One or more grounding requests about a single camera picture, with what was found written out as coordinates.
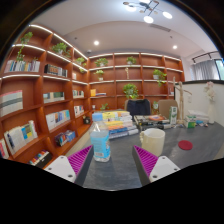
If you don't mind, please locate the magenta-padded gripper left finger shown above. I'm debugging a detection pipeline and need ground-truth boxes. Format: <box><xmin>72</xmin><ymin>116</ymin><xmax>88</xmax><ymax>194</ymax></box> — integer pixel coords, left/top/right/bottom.
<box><xmin>44</xmin><ymin>144</ymin><xmax>95</xmax><ymax>188</ymax></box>

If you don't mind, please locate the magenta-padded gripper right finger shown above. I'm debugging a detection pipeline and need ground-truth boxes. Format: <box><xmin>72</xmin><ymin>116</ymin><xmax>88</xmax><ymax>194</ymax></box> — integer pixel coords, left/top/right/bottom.
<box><xmin>131</xmin><ymin>144</ymin><xmax>181</xmax><ymax>188</ymax></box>

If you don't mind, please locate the clear blue-capped water bottle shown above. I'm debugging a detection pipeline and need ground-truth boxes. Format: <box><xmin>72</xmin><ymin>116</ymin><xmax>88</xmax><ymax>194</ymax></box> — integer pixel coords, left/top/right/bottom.
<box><xmin>89</xmin><ymin>113</ymin><xmax>112</xmax><ymax>163</ymax></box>

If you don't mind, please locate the flat round red coaster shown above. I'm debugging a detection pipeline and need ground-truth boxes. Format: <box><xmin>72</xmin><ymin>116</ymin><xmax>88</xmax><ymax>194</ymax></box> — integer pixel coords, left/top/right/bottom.
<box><xmin>177</xmin><ymin>139</ymin><xmax>194</xmax><ymax>151</ymax></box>

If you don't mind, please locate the small green box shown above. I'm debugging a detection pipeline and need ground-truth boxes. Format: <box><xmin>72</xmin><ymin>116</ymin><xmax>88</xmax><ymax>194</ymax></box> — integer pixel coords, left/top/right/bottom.
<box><xmin>183</xmin><ymin>120</ymin><xmax>198</xmax><ymax>129</ymax></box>

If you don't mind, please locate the tall green-white carton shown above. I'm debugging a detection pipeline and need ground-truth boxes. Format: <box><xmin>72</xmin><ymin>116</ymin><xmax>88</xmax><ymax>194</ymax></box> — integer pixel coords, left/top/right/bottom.
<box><xmin>168</xmin><ymin>105</ymin><xmax>179</xmax><ymax>126</ymax></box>

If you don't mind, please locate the colourful book stack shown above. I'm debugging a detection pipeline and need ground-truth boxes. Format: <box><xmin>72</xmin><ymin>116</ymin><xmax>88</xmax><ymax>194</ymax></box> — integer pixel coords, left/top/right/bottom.
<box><xmin>101</xmin><ymin>110</ymin><xmax>139</xmax><ymax>140</ymax></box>

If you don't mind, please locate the brown chair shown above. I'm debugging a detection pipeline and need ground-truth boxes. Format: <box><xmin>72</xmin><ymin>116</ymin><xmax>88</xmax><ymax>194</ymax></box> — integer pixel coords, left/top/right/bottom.
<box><xmin>157</xmin><ymin>99</ymin><xmax>179</xmax><ymax>119</ymax></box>

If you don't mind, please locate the white box stack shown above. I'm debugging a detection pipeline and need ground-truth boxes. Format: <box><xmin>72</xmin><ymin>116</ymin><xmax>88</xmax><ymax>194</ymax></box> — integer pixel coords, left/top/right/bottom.
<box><xmin>186</xmin><ymin>109</ymin><xmax>210</xmax><ymax>126</ymax></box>

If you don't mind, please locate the orange wooden shelf unit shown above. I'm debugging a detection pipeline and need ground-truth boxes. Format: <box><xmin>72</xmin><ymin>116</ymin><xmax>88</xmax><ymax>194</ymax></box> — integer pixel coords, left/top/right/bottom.
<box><xmin>0</xmin><ymin>23</ymin><xmax>186</xmax><ymax>168</ymax></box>

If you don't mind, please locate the chair with dark jacket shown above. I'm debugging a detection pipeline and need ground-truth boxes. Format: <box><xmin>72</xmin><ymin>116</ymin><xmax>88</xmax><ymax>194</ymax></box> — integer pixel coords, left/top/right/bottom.
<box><xmin>124</xmin><ymin>98</ymin><xmax>153</xmax><ymax>118</ymax></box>

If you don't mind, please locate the wooden artist mannequin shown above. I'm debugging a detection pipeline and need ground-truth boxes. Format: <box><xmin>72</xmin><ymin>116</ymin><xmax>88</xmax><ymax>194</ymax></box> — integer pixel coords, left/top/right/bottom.
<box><xmin>173</xmin><ymin>80</ymin><xmax>193</xmax><ymax>125</ymax></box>

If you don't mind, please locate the white vase with flowers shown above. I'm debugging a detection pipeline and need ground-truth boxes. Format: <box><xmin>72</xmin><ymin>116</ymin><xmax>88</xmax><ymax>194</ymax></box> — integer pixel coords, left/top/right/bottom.
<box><xmin>203</xmin><ymin>80</ymin><xmax>218</xmax><ymax>125</ymax></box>

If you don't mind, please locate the grey curtain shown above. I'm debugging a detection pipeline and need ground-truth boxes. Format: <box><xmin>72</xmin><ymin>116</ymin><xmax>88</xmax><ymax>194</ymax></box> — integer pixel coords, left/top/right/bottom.
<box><xmin>190</xmin><ymin>59</ymin><xmax>221</xmax><ymax>81</ymax></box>

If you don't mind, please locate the window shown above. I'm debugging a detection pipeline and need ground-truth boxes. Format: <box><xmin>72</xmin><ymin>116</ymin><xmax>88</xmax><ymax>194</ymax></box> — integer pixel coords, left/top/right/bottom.
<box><xmin>215</xmin><ymin>59</ymin><xmax>224</xmax><ymax>81</ymax></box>

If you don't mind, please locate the branched round-bulb ceiling lamp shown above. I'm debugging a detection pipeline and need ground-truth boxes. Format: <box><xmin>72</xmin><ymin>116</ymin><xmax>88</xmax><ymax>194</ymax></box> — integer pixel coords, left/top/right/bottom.
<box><xmin>122</xmin><ymin>0</ymin><xmax>174</xmax><ymax>24</ymax></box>

